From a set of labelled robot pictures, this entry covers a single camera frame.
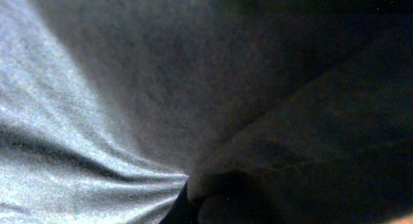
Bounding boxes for dark navy garment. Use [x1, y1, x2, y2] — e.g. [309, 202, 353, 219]
[1, 0, 412, 223]

